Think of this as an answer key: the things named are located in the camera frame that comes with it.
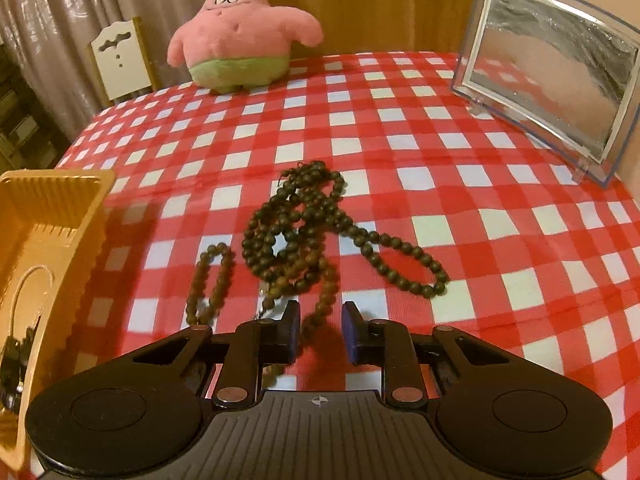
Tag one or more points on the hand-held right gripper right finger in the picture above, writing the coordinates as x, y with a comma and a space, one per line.
350, 332

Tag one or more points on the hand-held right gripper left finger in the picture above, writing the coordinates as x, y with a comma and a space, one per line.
293, 332

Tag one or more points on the gold plastic tray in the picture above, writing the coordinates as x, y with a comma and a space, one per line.
60, 200

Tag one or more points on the black leather wristwatch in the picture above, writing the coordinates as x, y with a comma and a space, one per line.
12, 355

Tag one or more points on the red white checkered tablecloth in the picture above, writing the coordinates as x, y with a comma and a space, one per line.
400, 160

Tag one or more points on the pink star plush toy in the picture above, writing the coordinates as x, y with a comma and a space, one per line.
235, 35

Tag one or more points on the white wooden chair back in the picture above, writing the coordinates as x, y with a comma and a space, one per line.
120, 71

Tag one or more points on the dark wicker shelf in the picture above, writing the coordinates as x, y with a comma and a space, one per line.
20, 120

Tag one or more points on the grey shiny curtain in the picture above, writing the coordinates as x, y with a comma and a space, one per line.
55, 5

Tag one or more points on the glass sand art frame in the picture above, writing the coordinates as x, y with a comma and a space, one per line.
545, 70

